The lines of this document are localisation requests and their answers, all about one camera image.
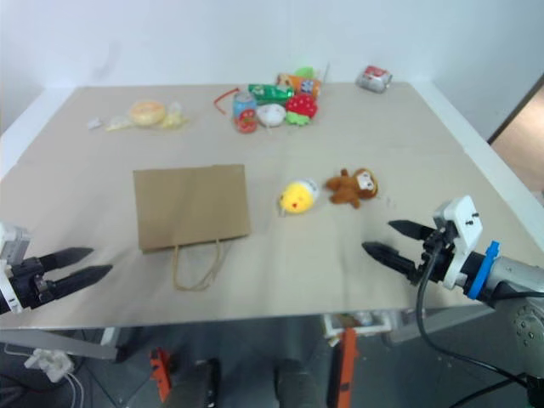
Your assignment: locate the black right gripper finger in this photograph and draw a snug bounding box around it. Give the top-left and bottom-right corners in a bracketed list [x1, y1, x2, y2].
[360, 241, 422, 282]
[387, 218, 439, 244]

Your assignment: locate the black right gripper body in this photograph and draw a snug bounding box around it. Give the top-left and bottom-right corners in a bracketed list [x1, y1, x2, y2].
[408, 224, 468, 287]

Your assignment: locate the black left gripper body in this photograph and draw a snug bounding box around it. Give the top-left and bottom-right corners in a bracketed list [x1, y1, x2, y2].
[8, 255, 59, 315]

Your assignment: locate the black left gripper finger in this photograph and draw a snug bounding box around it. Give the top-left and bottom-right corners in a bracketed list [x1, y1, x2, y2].
[40, 246, 95, 272]
[52, 263, 114, 299]

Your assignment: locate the brown paper bag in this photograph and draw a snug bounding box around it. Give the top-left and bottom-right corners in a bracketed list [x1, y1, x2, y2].
[132, 163, 252, 293]

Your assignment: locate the orange snack box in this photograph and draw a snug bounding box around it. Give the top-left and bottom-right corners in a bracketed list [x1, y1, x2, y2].
[276, 72, 322, 97]

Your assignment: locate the green snack packet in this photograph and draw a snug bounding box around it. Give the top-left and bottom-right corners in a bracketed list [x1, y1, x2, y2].
[247, 82, 295, 105]

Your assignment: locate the white box under table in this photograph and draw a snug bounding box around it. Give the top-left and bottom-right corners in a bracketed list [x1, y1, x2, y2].
[321, 311, 393, 340]

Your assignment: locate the brown monkey plush toy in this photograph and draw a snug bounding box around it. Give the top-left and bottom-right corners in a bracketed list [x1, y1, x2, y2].
[325, 167, 381, 210]

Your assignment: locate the white plastic connector block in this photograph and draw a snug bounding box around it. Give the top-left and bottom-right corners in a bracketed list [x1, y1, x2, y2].
[23, 348, 71, 383]

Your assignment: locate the yellow chick plush toy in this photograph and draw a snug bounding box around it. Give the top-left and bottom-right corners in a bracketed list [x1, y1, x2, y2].
[278, 178, 320, 217]

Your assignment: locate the orange bar clamp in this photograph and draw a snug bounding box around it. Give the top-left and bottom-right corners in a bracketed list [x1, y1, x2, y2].
[330, 326, 360, 408]
[149, 347, 174, 403]

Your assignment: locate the silver red wrapped package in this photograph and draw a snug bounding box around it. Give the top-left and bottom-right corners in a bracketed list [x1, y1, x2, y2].
[354, 64, 394, 93]

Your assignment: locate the brown wooden door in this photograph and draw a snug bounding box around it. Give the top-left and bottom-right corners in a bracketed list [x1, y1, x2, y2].
[485, 72, 544, 171]

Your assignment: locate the dark rounded shape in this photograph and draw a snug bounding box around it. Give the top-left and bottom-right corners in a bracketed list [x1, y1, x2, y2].
[273, 358, 325, 408]

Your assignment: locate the orange toy bread bun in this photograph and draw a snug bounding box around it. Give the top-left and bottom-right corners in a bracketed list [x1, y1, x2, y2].
[128, 99, 168, 128]

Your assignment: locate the red strawberry plush toy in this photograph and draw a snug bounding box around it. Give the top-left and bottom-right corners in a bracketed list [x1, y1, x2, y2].
[285, 93, 320, 128]

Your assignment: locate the yellow clear snack packet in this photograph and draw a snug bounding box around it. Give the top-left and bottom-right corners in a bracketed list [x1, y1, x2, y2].
[103, 101, 190, 133]

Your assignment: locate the white round plush toy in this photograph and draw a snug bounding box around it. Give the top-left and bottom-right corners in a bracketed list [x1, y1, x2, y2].
[255, 103, 287, 128]

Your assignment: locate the blue drink can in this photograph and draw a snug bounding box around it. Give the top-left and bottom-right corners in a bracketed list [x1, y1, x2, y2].
[231, 90, 258, 122]

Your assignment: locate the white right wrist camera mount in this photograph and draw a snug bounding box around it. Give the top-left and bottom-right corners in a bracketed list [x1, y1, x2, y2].
[432, 195, 486, 295]

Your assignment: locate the grey table frame bar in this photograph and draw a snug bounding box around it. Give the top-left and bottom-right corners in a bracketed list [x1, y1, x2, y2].
[0, 328, 119, 360]

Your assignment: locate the red ribbon string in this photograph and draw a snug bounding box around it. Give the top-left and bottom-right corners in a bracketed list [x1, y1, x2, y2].
[212, 85, 241, 116]

